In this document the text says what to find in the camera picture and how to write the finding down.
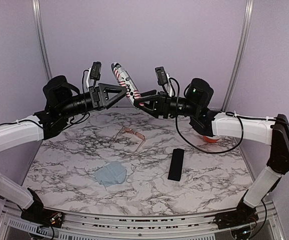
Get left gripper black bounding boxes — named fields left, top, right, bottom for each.
left=58, top=82, right=128, bottom=119

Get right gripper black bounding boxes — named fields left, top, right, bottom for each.
left=132, top=89, right=199, bottom=119

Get striped flag glasses pouch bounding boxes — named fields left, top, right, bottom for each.
left=111, top=62, right=142, bottom=107

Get pink frame sunglasses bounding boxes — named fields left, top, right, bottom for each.
left=110, top=126, right=146, bottom=152

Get black glasses case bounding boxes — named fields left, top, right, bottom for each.
left=167, top=148, right=185, bottom=182

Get blue cleaning cloth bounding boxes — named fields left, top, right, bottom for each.
left=93, top=161, right=127, bottom=188

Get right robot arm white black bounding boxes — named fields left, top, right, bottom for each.
left=133, top=78, right=289, bottom=229

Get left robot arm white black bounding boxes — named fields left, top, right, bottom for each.
left=0, top=75, right=127, bottom=228

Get orange white bowl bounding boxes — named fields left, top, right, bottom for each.
left=203, top=135, right=221, bottom=143

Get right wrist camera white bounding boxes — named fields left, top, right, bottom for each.
left=155, top=66, right=176, bottom=97

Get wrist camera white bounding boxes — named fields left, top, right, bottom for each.
left=82, top=61, right=102, bottom=90
left=155, top=66, right=176, bottom=97

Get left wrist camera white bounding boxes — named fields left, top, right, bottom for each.
left=82, top=61, right=102, bottom=90

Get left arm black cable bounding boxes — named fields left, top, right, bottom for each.
left=0, top=112, right=92, bottom=133

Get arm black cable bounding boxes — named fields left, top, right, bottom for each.
left=0, top=112, right=92, bottom=133
left=175, top=112, right=289, bottom=171

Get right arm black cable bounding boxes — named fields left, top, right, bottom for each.
left=175, top=112, right=289, bottom=171

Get right aluminium frame post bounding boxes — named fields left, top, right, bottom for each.
left=221, top=0, right=255, bottom=112

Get aluminium frame post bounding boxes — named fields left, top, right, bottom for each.
left=221, top=0, right=255, bottom=112
left=31, top=0, right=53, bottom=80

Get left aluminium frame post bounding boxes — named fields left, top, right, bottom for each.
left=31, top=0, right=53, bottom=80

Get front aluminium rail base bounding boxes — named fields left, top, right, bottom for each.
left=0, top=201, right=286, bottom=240

